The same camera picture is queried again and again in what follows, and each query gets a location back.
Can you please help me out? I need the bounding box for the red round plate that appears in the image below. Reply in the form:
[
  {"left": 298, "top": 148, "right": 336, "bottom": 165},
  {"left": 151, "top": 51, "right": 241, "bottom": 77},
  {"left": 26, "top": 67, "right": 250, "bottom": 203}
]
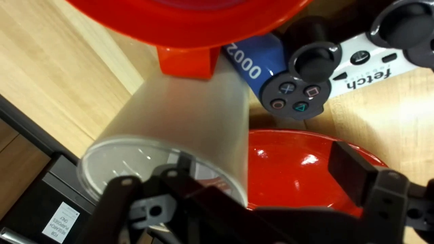
[{"left": 247, "top": 128, "right": 389, "bottom": 218}]

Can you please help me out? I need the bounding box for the black box with white label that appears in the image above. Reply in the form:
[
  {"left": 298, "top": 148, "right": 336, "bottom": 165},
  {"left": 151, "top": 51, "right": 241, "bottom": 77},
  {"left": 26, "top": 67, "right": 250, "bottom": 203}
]
[{"left": 0, "top": 154, "right": 100, "bottom": 244}]

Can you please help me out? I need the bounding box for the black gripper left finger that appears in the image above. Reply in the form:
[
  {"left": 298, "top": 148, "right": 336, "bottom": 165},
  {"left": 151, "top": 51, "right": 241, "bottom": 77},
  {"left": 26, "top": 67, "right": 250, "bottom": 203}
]
[{"left": 77, "top": 150, "right": 283, "bottom": 244}]

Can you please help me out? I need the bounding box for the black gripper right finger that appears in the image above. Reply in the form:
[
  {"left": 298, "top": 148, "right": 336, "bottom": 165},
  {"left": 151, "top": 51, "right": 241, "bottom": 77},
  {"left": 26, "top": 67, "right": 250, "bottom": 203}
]
[{"left": 327, "top": 140, "right": 434, "bottom": 244}]

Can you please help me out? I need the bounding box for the red bowl with handle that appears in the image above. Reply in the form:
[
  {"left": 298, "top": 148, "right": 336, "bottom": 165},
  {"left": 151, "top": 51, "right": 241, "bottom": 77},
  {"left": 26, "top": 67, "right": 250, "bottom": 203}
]
[{"left": 67, "top": 0, "right": 314, "bottom": 81}]

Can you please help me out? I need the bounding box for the white translucent cylindrical container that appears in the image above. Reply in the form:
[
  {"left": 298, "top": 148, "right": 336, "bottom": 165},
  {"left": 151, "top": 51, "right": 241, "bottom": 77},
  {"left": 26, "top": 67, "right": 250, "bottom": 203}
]
[{"left": 77, "top": 52, "right": 252, "bottom": 207}]

